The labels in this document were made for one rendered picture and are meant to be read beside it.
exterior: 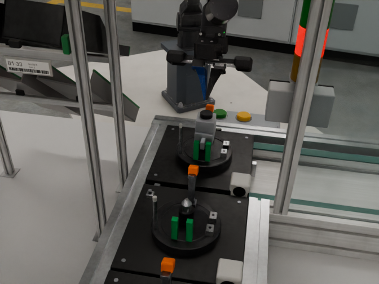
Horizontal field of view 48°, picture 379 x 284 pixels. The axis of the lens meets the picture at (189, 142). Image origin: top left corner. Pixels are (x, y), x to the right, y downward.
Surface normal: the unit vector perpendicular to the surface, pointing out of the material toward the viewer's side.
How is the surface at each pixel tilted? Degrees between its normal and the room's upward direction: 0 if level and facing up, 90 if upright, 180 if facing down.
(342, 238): 90
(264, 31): 90
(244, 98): 0
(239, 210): 0
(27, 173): 0
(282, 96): 90
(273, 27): 90
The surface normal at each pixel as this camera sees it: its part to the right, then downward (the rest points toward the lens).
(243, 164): 0.02, -0.82
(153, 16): -0.32, 0.54
